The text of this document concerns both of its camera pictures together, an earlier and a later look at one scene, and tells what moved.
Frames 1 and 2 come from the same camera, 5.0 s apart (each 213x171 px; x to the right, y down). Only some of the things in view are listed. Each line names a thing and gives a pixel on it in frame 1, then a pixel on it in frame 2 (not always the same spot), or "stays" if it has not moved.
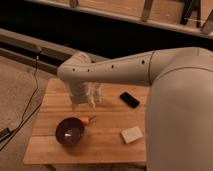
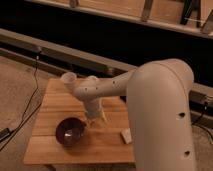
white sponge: [129, 135] stays
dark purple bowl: [69, 131] stays
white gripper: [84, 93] -> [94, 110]
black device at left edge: [4, 133] stays
